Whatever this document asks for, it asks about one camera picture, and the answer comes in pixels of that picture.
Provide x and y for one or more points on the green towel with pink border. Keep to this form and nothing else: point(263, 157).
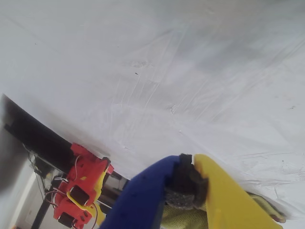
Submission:
point(183, 219)

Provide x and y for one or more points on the white plastic table cover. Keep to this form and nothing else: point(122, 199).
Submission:
point(166, 71)

